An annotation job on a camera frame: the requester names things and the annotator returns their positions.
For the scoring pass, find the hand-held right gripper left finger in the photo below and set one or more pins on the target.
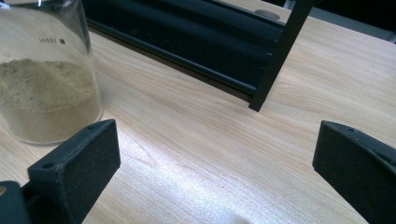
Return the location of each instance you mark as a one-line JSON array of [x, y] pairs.
[[77, 168]]

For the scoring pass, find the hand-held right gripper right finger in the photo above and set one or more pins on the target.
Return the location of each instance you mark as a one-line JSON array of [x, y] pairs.
[[358, 168]]

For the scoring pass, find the black metal shelf rack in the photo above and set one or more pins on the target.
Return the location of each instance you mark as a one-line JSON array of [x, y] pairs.
[[202, 46]]

